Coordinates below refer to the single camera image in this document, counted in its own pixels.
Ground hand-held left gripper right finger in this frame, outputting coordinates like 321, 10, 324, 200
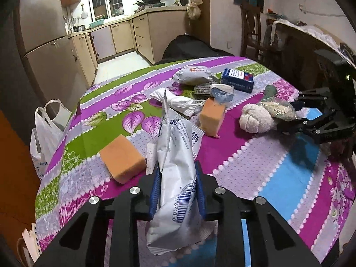
194, 161, 323, 267

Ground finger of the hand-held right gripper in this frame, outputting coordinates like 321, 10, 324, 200
276, 108, 356, 145
297, 87, 335, 109

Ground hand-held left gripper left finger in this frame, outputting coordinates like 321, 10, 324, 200
33, 167, 162, 267

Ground clear bag with beige contents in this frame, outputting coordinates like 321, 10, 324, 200
257, 100, 297, 121

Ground white blue plastic wrapper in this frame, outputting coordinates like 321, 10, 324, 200
146, 90, 206, 256

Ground blue cardboard box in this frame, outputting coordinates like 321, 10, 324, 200
221, 68, 255, 93

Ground white face mask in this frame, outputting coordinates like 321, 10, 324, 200
150, 87, 208, 117

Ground green plastic piece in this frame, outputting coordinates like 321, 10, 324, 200
263, 85, 279, 99

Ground dark wooden table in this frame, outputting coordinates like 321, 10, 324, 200
267, 19, 356, 95

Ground orange sponge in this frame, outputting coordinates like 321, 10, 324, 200
200, 98, 226, 137
99, 134, 146, 184

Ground white paper sachet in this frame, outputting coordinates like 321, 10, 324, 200
190, 125, 205, 160

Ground floral striped tablecloth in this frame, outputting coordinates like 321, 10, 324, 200
35, 56, 356, 267

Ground white table cloth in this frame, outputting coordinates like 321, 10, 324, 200
271, 18, 356, 59

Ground wooden chair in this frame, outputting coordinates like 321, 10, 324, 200
240, 1, 267, 62

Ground clear blue plastic wrapper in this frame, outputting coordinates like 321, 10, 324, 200
210, 83, 235, 105

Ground white round snack packet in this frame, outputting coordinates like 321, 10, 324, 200
172, 65, 220, 86

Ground white plastic bag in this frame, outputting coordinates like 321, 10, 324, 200
30, 99, 72, 182

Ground black bag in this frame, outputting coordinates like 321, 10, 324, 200
162, 34, 234, 67

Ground orange wooden cabinet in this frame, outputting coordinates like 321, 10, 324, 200
0, 108, 42, 256

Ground beige kitchen base cabinets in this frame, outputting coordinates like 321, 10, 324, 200
68, 7, 190, 87

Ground grey refrigerator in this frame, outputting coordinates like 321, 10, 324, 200
14, 0, 98, 117

